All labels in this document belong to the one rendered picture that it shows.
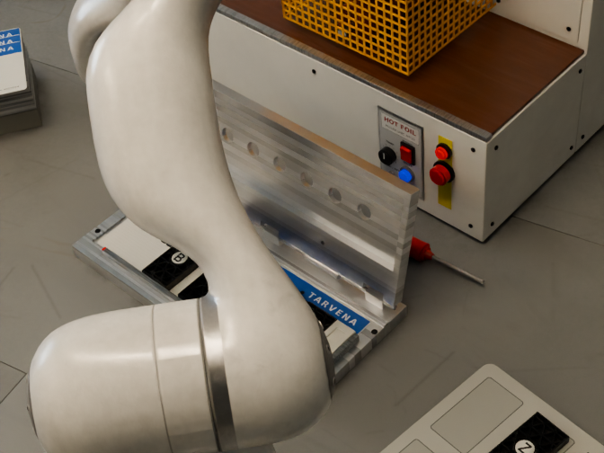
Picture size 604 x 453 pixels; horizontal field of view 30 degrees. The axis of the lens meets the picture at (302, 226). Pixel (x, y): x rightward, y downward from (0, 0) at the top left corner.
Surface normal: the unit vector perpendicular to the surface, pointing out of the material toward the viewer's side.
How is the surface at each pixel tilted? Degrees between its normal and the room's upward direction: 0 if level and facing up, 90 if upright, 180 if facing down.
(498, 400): 0
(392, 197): 76
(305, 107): 90
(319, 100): 90
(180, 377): 37
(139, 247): 0
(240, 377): 44
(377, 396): 0
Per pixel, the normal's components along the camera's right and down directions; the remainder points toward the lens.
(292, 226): -0.67, 0.39
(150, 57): 0.11, -0.11
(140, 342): -0.05, -0.60
